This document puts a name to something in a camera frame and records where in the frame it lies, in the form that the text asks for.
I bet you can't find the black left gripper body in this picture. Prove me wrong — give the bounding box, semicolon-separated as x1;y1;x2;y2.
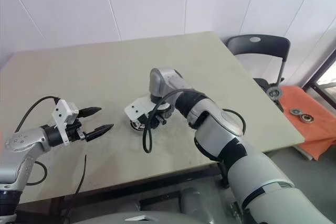
65;119;88;144

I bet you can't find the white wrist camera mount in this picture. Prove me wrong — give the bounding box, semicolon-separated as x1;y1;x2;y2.
51;99;79;146
124;97;158;125

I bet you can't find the white flat board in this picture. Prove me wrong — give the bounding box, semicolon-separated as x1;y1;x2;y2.
295;144;316;161

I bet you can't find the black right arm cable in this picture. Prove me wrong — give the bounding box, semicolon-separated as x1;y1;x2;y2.
141;89;247;154

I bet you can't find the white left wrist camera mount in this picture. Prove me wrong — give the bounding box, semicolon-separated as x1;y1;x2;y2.
51;99;79;146

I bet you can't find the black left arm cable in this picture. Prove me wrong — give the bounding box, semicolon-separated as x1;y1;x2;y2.
14;95;89;224

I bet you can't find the black folding chair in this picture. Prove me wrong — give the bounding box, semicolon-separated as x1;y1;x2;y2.
226;34;291;112

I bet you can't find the orange cloth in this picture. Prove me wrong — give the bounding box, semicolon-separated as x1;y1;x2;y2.
277;85;336;161

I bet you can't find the dark metal door frame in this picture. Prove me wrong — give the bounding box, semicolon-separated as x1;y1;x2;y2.
301;50;336;96

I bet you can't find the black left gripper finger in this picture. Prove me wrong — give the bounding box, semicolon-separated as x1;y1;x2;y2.
78;106;102;118
85;123;114;141

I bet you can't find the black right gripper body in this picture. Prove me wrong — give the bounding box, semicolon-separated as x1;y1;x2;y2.
141;104;175;130

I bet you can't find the black table frame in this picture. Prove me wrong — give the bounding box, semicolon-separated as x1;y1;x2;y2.
15;159;229;224

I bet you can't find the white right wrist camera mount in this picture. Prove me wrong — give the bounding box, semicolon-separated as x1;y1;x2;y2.
124;97;158;125

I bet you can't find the round part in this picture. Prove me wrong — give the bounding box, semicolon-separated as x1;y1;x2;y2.
266;86;283;101

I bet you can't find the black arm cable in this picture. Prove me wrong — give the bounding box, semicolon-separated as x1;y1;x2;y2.
14;95;89;224
141;89;247;154

